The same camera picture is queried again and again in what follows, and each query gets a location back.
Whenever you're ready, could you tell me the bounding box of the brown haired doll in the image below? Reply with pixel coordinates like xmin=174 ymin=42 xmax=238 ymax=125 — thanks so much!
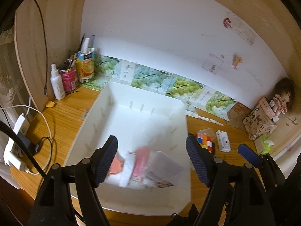
xmin=269 ymin=78 xmax=295 ymax=122

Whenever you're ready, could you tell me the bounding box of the white plastic storage tray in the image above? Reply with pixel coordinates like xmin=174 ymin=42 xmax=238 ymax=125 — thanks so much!
xmin=64 ymin=83 xmax=191 ymax=216

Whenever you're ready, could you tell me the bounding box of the white spray bottle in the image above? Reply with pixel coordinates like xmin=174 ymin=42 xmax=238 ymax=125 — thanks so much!
xmin=50 ymin=63 xmax=66 ymax=100

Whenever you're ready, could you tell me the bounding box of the pink hair roller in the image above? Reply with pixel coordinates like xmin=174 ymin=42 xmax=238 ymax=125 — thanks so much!
xmin=132 ymin=146 xmax=151 ymax=182

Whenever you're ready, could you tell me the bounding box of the beige letter print bag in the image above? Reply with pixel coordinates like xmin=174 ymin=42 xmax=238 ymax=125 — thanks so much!
xmin=243 ymin=97 xmax=277 ymax=141

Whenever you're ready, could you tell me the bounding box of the white toy camera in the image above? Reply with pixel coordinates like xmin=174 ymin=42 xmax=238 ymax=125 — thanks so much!
xmin=216 ymin=130 xmax=232 ymax=153

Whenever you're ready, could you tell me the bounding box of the white power strip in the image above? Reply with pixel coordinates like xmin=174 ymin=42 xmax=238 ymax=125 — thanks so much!
xmin=4 ymin=114 xmax=30 ymax=171

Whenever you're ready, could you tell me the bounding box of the green tissue pack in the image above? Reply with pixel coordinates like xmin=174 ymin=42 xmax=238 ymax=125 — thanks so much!
xmin=254 ymin=135 xmax=274 ymax=155

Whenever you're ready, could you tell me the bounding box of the grape print paper backdrop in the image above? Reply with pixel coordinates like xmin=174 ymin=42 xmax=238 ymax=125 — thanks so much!
xmin=82 ymin=55 xmax=237 ymax=120

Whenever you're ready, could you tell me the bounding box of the blue label floss box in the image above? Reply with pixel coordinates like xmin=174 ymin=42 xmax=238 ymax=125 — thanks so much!
xmin=143 ymin=151 xmax=187 ymax=188

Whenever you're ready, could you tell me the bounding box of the pink can pen holder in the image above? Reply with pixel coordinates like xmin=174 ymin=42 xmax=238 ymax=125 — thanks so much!
xmin=58 ymin=64 xmax=78 ymax=93

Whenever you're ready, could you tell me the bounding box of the brown cardboard sheet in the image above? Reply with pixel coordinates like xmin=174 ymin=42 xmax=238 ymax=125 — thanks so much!
xmin=226 ymin=102 xmax=252 ymax=131

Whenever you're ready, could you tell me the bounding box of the white power bank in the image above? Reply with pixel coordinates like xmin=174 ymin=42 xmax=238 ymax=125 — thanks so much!
xmin=118 ymin=152 xmax=136 ymax=188

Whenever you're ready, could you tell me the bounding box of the colourful puzzle cube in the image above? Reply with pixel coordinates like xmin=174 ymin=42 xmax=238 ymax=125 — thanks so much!
xmin=195 ymin=133 xmax=215 ymax=153

